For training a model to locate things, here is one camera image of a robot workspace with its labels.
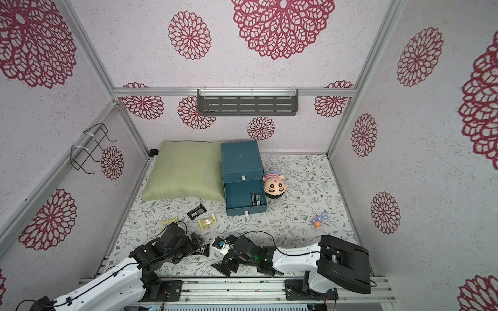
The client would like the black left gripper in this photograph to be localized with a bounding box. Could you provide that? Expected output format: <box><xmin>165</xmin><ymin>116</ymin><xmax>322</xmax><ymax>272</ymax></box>
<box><xmin>165</xmin><ymin>232</ymin><xmax>204</xmax><ymax>266</ymax></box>

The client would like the yellow cookie packet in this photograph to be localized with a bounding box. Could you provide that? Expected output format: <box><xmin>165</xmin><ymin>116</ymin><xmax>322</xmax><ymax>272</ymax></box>
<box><xmin>162</xmin><ymin>218</ymin><xmax>178</xmax><ymax>229</ymax></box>

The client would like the yellow-green cookie packet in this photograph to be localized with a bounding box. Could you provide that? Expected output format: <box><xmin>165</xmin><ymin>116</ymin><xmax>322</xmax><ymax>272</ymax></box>
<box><xmin>198</xmin><ymin>213</ymin><xmax>217</xmax><ymax>231</ymax></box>

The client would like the teal drawer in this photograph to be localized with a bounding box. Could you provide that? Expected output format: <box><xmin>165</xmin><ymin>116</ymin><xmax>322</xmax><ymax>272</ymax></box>
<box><xmin>224</xmin><ymin>180</ymin><xmax>268</xmax><ymax>216</ymax></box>

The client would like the black orange cookie packet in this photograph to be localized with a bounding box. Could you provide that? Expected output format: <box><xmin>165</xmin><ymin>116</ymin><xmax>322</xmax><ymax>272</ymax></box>
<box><xmin>251</xmin><ymin>193</ymin><xmax>263</xmax><ymax>206</ymax></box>

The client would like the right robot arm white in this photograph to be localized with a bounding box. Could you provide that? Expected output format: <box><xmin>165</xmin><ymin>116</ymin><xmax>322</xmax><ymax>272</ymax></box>
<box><xmin>212</xmin><ymin>235</ymin><xmax>372</xmax><ymax>294</ymax></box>

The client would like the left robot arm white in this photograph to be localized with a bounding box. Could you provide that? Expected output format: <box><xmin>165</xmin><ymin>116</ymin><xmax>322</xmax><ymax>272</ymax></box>
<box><xmin>22</xmin><ymin>222</ymin><xmax>204</xmax><ymax>310</ymax></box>

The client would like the teal drawer cabinet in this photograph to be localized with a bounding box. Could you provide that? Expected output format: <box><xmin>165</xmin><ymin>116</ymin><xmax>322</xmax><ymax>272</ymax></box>
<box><xmin>220</xmin><ymin>140</ymin><xmax>263</xmax><ymax>183</ymax></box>

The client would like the green cushion pillow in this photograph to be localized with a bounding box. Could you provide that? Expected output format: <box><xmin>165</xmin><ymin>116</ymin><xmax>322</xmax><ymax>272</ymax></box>
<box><xmin>142</xmin><ymin>141</ymin><xmax>225</xmax><ymax>202</ymax></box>

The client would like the round-faced plush doll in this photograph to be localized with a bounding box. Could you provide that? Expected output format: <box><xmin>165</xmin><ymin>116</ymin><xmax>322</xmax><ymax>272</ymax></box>
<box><xmin>263</xmin><ymin>170</ymin><xmax>288</xmax><ymax>199</ymax></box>

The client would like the small purple toy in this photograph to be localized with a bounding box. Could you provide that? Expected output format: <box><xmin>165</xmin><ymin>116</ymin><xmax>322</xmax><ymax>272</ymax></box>
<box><xmin>311</xmin><ymin>212</ymin><xmax>329</xmax><ymax>228</ymax></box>

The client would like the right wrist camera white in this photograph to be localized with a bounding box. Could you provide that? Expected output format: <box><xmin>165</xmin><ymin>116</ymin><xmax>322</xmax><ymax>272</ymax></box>
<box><xmin>212</xmin><ymin>237</ymin><xmax>231</xmax><ymax>256</ymax></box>

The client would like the metal base rail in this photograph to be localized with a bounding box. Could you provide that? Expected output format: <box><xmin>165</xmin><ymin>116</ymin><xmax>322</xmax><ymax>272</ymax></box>
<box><xmin>77</xmin><ymin>256</ymin><xmax>396</xmax><ymax>311</ymax></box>

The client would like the black cable grommet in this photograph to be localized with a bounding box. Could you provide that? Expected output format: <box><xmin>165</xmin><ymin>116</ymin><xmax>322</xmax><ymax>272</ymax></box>
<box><xmin>149</xmin><ymin>149</ymin><xmax>159</xmax><ymax>157</ymax></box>

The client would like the black wire wall rack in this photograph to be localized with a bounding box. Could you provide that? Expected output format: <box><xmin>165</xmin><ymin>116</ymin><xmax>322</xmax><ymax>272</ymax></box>
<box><xmin>69</xmin><ymin>122</ymin><xmax>117</xmax><ymax>175</ymax></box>

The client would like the grey wall shelf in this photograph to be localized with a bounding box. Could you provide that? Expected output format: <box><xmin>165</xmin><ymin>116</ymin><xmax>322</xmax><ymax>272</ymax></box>
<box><xmin>197</xmin><ymin>89</ymin><xmax>299</xmax><ymax>117</ymax></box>

